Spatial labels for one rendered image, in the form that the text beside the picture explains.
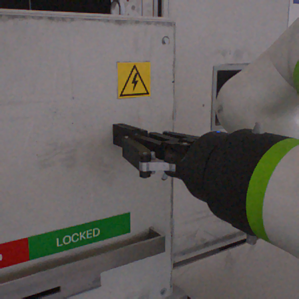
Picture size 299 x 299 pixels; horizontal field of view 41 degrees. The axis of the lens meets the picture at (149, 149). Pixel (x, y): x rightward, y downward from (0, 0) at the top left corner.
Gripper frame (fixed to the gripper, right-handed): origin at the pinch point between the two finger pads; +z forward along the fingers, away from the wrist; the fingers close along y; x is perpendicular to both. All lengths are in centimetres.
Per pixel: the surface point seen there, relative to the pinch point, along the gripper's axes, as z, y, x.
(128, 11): 29.9, 17.7, 19.7
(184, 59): 27.9, 31.3, 9.8
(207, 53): 27.9, 38.1, 11.1
